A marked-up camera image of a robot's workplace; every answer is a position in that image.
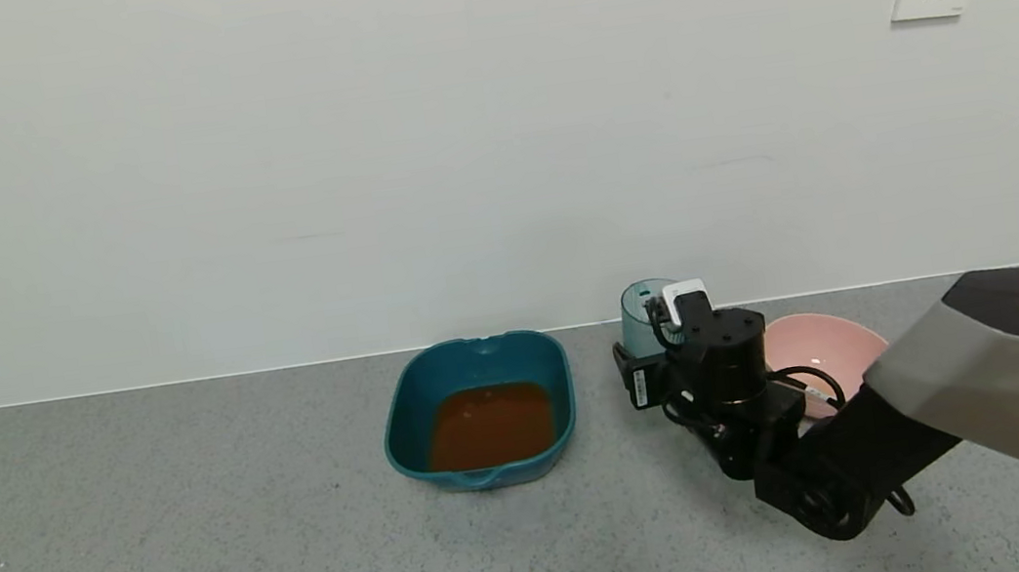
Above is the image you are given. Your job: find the ribbed translucent blue cup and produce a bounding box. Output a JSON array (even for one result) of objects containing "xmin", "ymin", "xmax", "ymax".
[{"xmin": 615, "ymin": 276, "xmax": 689, "ymax": 362}]

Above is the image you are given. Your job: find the orange brown liquid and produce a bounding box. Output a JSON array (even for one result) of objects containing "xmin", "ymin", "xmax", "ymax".
[{"xmin": 420, "ymin": 377, "xmax": 560, "ymax": 476}]

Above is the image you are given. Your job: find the teal square plastic basin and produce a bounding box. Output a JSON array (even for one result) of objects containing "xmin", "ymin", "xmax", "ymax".
[{"xmin": 371, "ymin": 323, "xmax": 587, "ymax": 503}]

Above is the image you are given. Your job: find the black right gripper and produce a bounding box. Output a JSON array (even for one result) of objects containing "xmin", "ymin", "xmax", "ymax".
[{"xmin": 610, "ymin": 333, "xmax": 684, "ymax": 412}]

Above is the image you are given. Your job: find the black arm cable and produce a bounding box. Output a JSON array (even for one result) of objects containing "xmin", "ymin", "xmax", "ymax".
[{"xmin": 765, "ymin": 360, "xmax": 848, "ymax": 422}]

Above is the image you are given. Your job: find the pink round bowl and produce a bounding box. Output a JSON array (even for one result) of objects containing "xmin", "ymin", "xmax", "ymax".
[{"xmin": 758, "ymin": 303, "xmax": 899, "ymax": 428}]

